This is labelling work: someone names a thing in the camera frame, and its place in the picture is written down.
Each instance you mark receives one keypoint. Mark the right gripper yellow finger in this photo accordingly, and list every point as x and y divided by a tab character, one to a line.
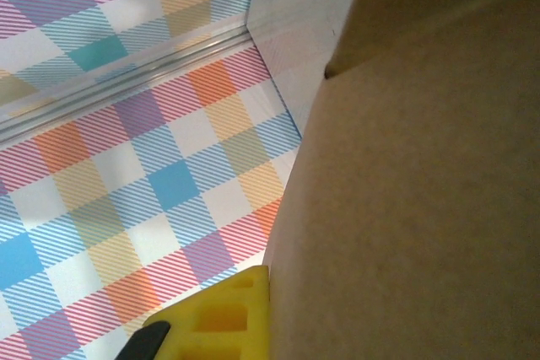
219	322

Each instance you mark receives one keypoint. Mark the brown cardboard folding box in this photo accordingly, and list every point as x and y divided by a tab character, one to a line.
422	208

